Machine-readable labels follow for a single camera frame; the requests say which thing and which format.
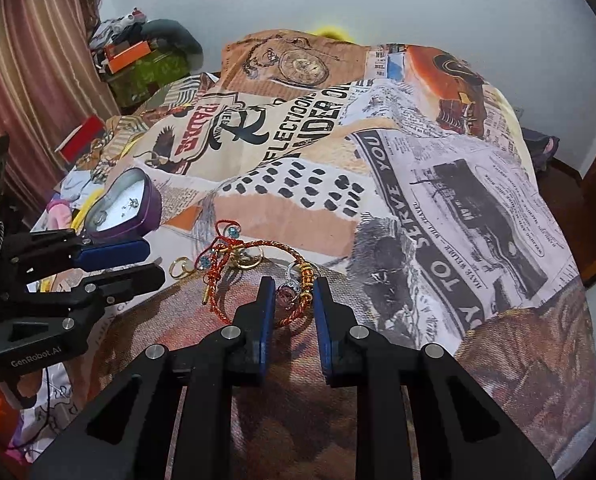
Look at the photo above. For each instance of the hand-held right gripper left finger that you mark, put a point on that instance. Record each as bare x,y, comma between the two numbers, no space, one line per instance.
266,332

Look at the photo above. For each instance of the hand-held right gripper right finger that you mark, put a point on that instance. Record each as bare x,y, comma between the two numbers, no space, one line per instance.
322,332

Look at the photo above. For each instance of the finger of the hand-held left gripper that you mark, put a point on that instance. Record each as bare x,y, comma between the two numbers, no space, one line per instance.
113,254
135,276

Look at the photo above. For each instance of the purple heart-shaped jewelry box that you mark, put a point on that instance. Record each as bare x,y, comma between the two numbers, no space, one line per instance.
123,205

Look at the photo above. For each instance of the pink cloth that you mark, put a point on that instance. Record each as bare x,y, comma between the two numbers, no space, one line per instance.
60,212

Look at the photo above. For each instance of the large gold hoop earring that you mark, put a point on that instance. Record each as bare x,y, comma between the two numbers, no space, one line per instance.
250,255

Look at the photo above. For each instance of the red flat box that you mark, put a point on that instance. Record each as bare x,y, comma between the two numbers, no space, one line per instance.
80,140

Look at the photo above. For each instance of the printed blanket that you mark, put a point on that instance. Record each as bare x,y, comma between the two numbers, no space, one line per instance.
377,185

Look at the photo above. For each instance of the green printed bag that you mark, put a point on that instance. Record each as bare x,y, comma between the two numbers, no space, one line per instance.
148,77

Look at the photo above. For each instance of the striped curtain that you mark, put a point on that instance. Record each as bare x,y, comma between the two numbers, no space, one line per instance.
33,75

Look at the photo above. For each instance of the orange box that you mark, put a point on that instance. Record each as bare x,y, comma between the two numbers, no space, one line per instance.
128,55

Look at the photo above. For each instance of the white and grey clothes pile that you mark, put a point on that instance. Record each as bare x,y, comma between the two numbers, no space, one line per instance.
115,27

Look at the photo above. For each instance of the dark grey pillow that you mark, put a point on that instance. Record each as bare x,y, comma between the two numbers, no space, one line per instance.
175,35

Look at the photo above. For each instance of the dark purple cloth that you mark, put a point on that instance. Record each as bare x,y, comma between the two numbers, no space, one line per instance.
540,147

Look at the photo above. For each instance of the yellow fluffy item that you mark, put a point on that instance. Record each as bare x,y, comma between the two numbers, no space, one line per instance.
334,32

